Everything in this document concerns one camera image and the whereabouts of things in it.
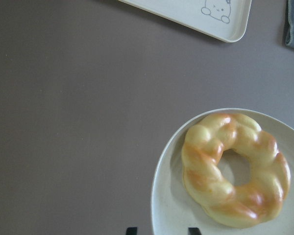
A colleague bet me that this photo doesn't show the twisted glazed donut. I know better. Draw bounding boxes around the twisted glazed donut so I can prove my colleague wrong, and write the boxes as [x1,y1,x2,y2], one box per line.
[181,113,291,228]

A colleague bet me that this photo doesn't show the white round plate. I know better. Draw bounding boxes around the white round plate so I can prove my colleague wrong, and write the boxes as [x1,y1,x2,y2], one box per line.
[151,108,294,235]

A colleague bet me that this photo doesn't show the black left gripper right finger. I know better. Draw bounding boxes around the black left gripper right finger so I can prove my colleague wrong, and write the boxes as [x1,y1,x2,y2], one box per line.
[188,227,202,235]

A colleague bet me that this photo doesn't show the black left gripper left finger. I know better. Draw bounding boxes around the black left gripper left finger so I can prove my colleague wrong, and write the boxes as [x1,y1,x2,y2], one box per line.
[126,227,138,235]

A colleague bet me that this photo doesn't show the cream rabbit tray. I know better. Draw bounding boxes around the cream rabbit tray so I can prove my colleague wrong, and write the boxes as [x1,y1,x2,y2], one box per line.
[123,0,252,43]

